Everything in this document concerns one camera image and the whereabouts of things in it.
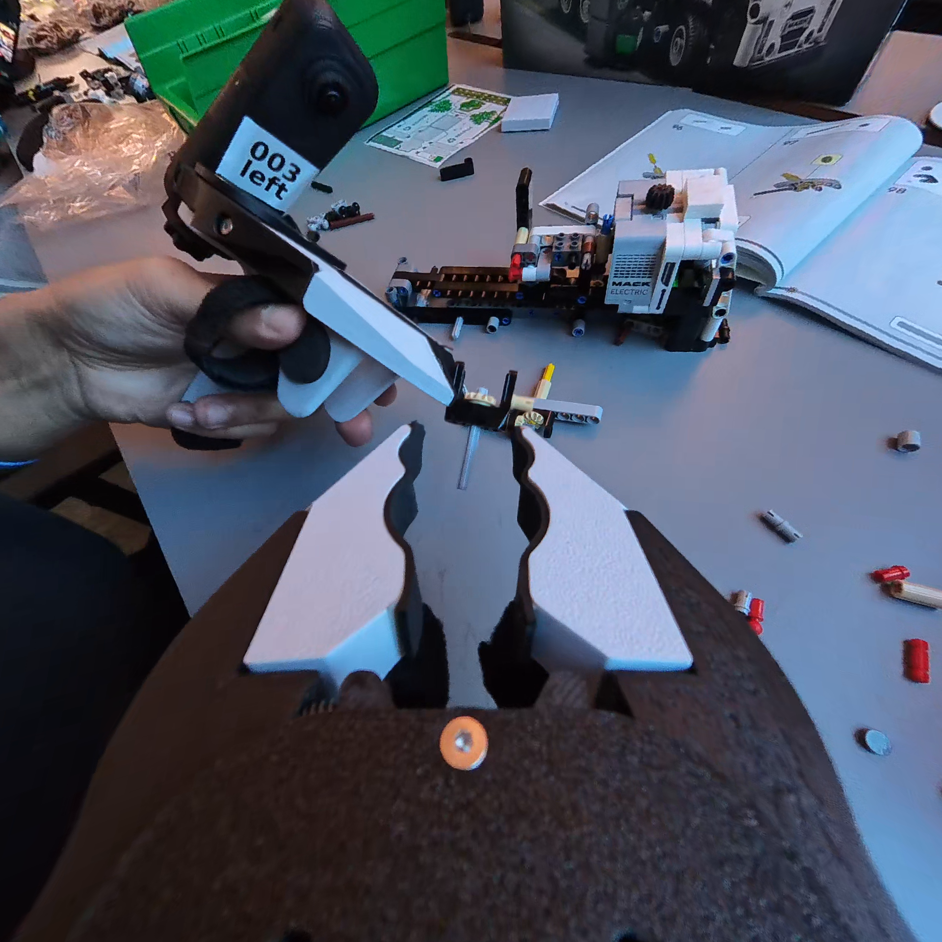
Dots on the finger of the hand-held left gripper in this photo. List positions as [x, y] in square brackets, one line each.
[375, 338]

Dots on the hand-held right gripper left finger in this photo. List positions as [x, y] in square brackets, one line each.
[338, 581]

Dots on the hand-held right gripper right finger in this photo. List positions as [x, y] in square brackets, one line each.
[603, 589]

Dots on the black lego frame assembly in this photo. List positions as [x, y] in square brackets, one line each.
[471, 416]

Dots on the tan lego gear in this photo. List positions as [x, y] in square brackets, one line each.
[482, 400]

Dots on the scattered black lego pieces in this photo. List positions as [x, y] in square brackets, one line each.
[456, 171]

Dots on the pile of dark lego parts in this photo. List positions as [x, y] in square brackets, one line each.
[96, 85]

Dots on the lego truck model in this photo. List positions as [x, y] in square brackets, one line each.
[640, 265]

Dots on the scattered small lego pieces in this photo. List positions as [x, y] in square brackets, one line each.
[916, 660]

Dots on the grey lego bush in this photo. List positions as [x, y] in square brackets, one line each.
[909, 441]

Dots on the black lego set box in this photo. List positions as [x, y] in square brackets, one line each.
[699, 44]

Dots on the person's left hand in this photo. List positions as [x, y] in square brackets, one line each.
[110, 346]

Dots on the green plastic bin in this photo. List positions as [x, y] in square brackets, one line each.
[412, 44]

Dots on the green and white sticker sheet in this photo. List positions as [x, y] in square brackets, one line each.
[434, 125]

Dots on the clear plastic bag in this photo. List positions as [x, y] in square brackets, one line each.
[96, 162]

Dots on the white flat block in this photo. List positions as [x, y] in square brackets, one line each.
[530, 114]

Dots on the small round grey disc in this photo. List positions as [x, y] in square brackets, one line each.
[874, 742]

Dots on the open instruction booklet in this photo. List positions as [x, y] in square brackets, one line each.
[846, 221]

